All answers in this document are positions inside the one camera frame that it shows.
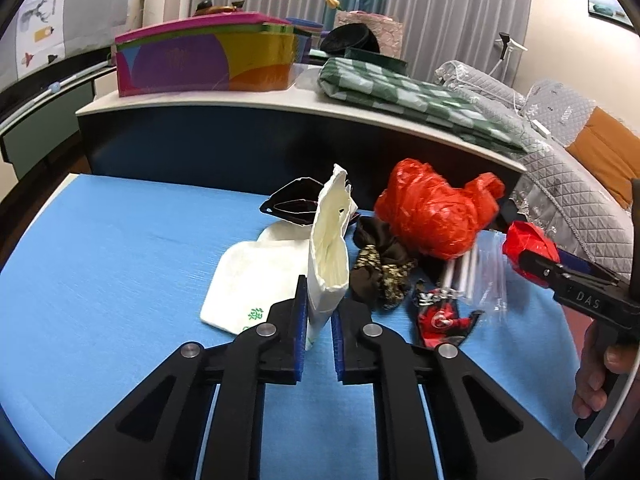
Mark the grey quilted sofa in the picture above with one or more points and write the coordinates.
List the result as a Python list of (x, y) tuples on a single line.
[(559, 194)]

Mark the black hat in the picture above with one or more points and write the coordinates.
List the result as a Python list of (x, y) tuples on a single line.
[(349, 36)]

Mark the dark green tv cabinet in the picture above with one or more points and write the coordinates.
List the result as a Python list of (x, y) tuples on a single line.
[(39, 126)]

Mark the dark green tray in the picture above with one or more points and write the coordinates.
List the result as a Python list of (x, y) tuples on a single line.
[(396, 65)]

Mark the colourful gift box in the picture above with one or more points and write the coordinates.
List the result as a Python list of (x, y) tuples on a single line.
[(233, 51)]

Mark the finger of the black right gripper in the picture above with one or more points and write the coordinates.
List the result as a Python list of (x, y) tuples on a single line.
[(570, 286), (584, 266)]

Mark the pink patterned bag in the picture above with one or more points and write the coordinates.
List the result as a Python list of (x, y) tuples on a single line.
[(388, 32)]

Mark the grey covered television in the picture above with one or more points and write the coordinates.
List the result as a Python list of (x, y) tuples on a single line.
[(43, 32)]

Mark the black outlined clear wrapper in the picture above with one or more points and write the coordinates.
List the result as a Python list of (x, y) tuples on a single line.
[(296, 202)]

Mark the orange cushion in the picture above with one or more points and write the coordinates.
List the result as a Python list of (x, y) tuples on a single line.
[(610, 152)]

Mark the brown teapot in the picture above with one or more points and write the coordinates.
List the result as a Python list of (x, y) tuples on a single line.
[(206, 7)]

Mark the white paper bag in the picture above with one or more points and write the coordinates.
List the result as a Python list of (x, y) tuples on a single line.
[(328, 264)]

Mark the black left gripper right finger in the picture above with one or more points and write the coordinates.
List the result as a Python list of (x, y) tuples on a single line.
[(438, 414)]

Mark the red black snack wrapper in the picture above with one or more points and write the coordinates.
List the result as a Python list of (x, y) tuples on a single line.
[(438, 318)]

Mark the red plastic bag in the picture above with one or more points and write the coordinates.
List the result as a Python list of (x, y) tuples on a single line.
[(430, 216)]

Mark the dark blue side table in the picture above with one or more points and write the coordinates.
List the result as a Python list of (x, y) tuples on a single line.
[(255, 142)]

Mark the clear zip bag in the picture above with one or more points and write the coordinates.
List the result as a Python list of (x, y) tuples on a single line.
[(478, 277)]

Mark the white flat packet green print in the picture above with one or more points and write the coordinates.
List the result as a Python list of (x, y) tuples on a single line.
[(252, 275)]

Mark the brown leopard scrunchie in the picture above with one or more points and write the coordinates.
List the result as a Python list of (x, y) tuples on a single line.
[(380, 276)]

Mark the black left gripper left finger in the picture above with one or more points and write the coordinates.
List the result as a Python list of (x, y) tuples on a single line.
[(199, 413)]

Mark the green checked folded cloth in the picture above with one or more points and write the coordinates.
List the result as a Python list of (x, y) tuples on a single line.
[(370, 86)]

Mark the person right hand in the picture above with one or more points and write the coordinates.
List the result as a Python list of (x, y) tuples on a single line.
[(589, 396)]

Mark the wall picture frame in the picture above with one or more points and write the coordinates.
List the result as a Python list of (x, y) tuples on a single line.
[(609, 10)]

